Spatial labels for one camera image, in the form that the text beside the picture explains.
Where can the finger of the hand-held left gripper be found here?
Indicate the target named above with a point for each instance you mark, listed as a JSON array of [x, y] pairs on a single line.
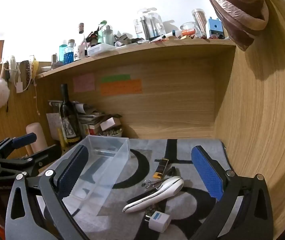
[[23, 139], [42, 155]]

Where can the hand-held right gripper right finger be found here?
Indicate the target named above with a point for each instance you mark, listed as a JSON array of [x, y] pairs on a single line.
[[207, 172]]

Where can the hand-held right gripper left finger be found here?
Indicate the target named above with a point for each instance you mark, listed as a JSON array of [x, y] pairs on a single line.
[[72, 173]]

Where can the clear plastic storage bin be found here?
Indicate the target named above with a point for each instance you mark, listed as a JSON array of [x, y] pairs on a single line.
[[112, 155]]

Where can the black gold rectangular lighter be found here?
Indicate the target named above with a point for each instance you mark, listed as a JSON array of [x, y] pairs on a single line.
[[161, 168]]

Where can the white handheld lamp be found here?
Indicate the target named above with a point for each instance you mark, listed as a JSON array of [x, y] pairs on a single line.
[[157, 192]]

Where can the small metal scissors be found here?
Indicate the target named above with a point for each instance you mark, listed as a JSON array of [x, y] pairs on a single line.
[[147, 184]]

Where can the white charger plug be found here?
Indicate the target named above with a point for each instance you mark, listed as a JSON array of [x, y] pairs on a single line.
[[158, 221]]

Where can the pink mug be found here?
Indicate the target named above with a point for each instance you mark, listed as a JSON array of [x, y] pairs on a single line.
[[36, 135]]

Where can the yellow stick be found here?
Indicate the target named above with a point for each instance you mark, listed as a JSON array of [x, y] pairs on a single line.
[[61, 138]]

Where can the white paper note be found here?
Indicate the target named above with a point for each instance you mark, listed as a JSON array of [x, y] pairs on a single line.
[[53, 123]]

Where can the dark wine bottle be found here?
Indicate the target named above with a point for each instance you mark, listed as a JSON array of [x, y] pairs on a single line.
[[68, 120]]

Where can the stack of books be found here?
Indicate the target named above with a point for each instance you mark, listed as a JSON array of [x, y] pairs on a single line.
[[90, 121]]

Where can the white bowl of marbles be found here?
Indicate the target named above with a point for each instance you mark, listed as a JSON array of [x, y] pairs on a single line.
[[110, 133]]

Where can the curled white paper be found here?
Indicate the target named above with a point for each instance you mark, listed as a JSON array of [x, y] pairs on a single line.
[[80, 107]]

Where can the grey black patterned mat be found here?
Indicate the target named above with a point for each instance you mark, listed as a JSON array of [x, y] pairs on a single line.
[[152, 145]]

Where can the small white box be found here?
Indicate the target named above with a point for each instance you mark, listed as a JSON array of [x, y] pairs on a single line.
[[110, 123]]

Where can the pink sticky note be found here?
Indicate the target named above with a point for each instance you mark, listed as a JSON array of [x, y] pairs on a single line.
[[83, 83]]

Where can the blue liquid bottle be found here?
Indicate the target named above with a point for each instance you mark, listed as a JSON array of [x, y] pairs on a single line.
[[69, 55]]

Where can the teal bottle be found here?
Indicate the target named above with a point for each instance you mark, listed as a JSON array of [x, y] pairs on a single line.
[[62, 51]]

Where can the orange sticky note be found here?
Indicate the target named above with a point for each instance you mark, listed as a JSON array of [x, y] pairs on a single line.
[[121, 87]]

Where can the white lidded container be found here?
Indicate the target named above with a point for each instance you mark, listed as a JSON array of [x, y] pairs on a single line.
[[101, 50]]

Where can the clear bottle dark cap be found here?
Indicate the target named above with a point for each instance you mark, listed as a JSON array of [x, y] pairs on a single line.
[[82, 28]]

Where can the green pump bottle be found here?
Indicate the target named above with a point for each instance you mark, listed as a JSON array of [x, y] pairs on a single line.
[[101, 33]]

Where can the pale green bottle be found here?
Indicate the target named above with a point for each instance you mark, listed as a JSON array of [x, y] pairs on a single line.
[[108, 36]]

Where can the wooden shelf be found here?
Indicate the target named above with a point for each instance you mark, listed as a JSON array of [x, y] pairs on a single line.
[[157, 48]]

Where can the glass bowl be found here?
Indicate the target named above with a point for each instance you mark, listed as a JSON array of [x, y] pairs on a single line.
[[187, 31]]

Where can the white marker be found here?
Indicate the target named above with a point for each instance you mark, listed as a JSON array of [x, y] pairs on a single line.
[[172, 34]]

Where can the blue box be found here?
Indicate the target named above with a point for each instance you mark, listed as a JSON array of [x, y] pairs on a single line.
[[215, 28]]

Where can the tall clear jar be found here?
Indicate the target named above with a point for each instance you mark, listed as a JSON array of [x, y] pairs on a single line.
[[199, 22]]

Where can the clear plastic packaging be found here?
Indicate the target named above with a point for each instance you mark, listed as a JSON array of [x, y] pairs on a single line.
[[150, 25]]

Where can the white wall charger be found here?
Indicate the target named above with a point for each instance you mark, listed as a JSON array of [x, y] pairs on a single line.
[[19, 87]]

